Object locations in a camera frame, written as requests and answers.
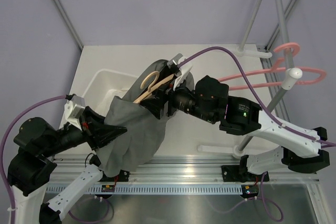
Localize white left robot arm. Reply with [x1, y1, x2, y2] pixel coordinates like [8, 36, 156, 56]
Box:
[7, 107, 127, 223]

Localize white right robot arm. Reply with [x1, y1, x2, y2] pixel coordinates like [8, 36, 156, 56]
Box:
[139, 71, 330, 182]

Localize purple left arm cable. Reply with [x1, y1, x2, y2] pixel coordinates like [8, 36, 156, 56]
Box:
[0, 94, 70, 224]

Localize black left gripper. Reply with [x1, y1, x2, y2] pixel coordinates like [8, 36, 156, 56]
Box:
[41, 105, 128, 157]

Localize pink plastic hanger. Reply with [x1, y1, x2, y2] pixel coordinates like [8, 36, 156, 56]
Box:
[217, 41, 328, 91]

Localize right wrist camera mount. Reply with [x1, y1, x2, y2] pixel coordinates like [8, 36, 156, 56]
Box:
[167, 54, 193, 91]

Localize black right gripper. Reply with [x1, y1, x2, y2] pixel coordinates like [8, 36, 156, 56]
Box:
[141, 73, 217, 124]

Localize white far rack base foot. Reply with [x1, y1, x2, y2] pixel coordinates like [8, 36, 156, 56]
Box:
[234, 45, 272, 59]

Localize grey clothes rack pole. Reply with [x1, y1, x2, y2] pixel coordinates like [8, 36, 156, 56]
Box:
[238, 0, 303, 154]

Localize beige wooden hanger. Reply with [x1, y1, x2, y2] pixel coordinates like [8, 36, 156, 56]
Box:
[133, 71, 174, 104]

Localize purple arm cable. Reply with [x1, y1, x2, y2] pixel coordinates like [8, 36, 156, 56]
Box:
[0, 94, 70, 224]
[178, 47, 336, 148]

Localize white rack base foot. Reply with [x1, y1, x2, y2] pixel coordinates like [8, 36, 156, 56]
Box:
[197, 145, 246, 159]
[234, 45, 272, 59]

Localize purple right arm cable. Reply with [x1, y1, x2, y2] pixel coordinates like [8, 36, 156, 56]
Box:
[178, 47, 336, 148]

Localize white plastic basket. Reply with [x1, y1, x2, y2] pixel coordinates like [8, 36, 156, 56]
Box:
[82, 69, 137, 111]

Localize grey pleated skirt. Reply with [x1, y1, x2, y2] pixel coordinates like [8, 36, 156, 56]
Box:
[98, 59, 195, 178]

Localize white slotted cable duct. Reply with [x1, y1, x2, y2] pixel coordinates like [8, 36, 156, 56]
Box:
[44, 185, 243, 195]

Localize aluminium mounting rail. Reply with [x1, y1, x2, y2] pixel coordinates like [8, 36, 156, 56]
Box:
[47, 157, 320, 187]

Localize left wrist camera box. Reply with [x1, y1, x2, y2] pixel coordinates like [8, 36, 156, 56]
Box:
[64, 94, 86, 130]

